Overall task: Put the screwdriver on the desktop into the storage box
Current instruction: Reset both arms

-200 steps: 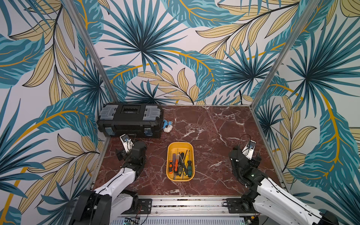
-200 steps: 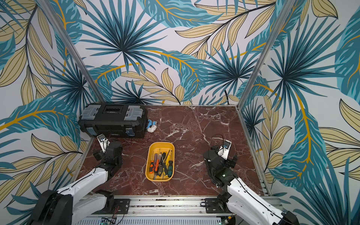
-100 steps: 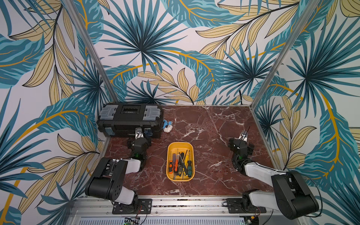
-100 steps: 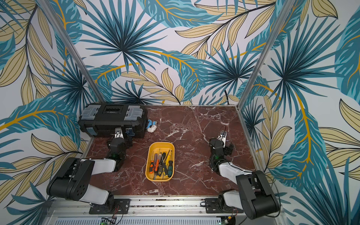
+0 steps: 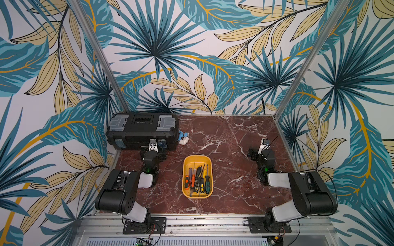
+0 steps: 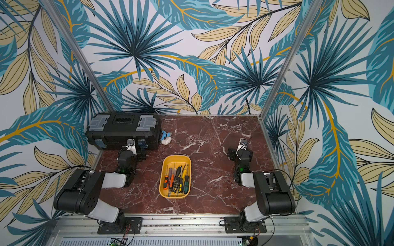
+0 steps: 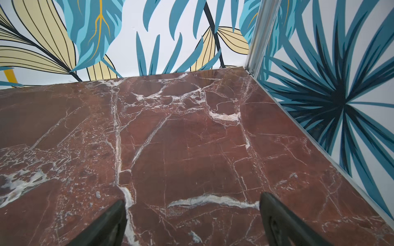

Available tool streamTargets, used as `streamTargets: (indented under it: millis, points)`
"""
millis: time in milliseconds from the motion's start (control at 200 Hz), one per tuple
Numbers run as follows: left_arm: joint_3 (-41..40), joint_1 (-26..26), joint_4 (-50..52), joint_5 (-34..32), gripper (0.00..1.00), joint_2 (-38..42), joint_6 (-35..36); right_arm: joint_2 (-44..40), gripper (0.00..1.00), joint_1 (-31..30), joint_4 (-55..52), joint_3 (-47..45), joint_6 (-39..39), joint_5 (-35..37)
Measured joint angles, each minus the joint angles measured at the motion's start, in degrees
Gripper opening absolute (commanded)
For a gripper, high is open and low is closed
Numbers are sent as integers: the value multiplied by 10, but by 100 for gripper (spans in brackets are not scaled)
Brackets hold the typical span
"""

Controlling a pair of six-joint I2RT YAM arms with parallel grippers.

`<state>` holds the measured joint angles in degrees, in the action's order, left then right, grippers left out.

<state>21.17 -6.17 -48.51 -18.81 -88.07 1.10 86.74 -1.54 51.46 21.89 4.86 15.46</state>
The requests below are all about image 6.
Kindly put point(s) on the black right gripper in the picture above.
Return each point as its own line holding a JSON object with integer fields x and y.
{"x": 232, "y": 154}

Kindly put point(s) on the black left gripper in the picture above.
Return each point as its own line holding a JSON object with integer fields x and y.
{"x": 143, "y": 154}

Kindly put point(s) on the small orange grey screwdriver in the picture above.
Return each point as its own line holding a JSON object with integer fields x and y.
{"x": 165, "y": 183}

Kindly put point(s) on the black yellow-capped screwdriver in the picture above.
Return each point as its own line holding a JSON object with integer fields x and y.
{"x": 178, "y": 173}

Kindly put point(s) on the yellow plastic storage box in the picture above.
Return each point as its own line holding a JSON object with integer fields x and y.
{"x": 174, "y": 161}

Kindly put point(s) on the yellow handle screwdriver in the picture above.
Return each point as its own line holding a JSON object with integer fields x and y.
{"x": 185, "y": 172}

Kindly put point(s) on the black yellow-dotted screwdriver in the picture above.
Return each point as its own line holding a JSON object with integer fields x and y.
{"x": 178, "y": 184}

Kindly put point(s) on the green black screwdriver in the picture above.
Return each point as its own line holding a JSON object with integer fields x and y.
{"x": 186, "y": 185}

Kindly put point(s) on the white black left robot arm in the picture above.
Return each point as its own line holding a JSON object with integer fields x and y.
{"x": 81, "y": 195}

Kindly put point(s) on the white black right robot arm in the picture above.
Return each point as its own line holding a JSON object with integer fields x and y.
{"x": 273, "y": 195}

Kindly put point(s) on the blue white small object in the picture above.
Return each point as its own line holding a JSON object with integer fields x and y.
{"x": 166, "y": 138}

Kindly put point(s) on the black plastic toolbox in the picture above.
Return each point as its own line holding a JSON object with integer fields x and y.
{"x": 110, "y": 131}

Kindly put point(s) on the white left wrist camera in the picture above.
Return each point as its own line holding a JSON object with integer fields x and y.
{"x": 130, "y": 146}

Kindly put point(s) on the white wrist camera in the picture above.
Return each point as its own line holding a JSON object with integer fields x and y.
{"x": 130, "y": 146}
{"x": 243, "y": 143}

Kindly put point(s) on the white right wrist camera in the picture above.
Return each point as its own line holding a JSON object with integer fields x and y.
{"x": 243, "y": 143}

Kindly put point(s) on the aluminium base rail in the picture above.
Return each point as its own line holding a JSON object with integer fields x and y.
{"x": 184, "y": 230}

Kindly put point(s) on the aluminium right corner post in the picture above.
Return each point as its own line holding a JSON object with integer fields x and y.
{"x": 306, "y": 23}

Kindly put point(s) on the aluminium corner post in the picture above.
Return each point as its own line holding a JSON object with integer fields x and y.
{"x": 306, "y": 23}
{"x": 57, "y": 18}

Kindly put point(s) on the aluminium left corner post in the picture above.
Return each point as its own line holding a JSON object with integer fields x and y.
{"x": 57, "y": 18}

